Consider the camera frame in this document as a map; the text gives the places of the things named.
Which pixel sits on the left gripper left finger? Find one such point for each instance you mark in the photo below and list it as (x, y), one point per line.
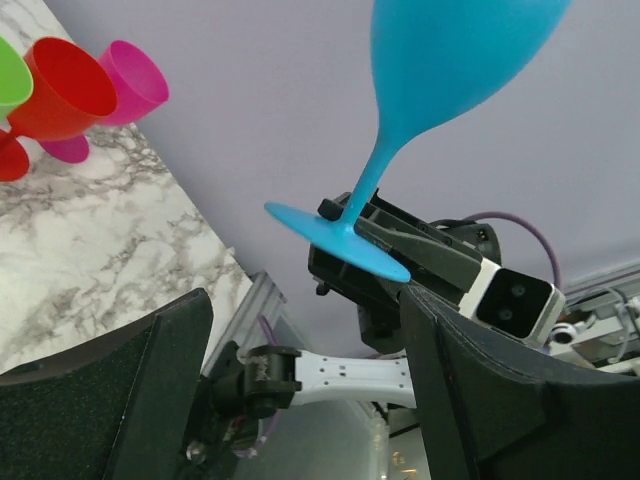
(114, 407)

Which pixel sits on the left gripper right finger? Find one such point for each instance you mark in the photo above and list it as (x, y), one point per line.
(492, 408)

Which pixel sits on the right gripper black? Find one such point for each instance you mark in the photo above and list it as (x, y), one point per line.
(444, 256)

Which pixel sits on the blue wine glass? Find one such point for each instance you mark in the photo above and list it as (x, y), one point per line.
(431, 61)

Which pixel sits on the pink wine glass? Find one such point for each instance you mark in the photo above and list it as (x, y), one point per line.
(140, 85)

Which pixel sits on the red wine glass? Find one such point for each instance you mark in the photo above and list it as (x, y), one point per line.
(51, 114)

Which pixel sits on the green wine glass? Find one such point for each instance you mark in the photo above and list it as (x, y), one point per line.
(17, 83)

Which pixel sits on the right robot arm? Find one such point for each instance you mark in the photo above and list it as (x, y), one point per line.
(236, 396)

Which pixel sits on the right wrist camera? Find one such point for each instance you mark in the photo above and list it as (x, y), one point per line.
(519, 306)

